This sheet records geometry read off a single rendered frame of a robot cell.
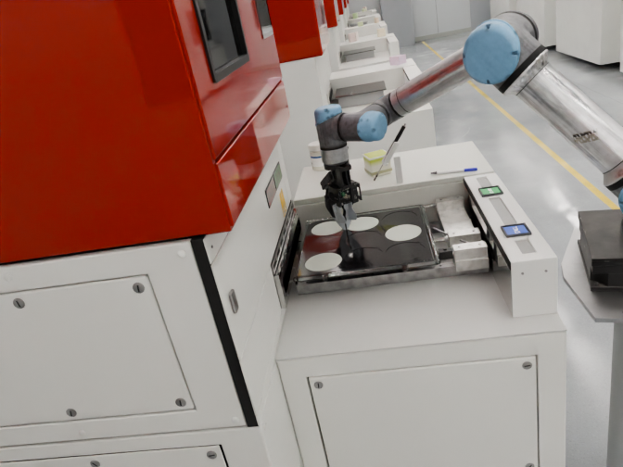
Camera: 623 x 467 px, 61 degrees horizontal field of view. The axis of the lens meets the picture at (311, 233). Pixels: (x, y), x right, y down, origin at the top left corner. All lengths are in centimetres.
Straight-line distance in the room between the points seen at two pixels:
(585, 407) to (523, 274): 114
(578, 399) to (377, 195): 113
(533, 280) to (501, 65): 45
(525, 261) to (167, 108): 78
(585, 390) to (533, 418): 99
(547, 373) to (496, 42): 70
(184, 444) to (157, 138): 62
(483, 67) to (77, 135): 77
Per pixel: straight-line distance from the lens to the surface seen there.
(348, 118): 140
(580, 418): 224
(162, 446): 118
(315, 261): 142
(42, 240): 99
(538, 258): 121
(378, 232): 153
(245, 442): 112
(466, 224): 156
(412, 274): 141
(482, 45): 116
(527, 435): 141
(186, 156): 83
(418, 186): 168
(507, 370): 127
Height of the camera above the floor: 154
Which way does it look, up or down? 24 degrees down
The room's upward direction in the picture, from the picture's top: 12 degrees counter-clockwise
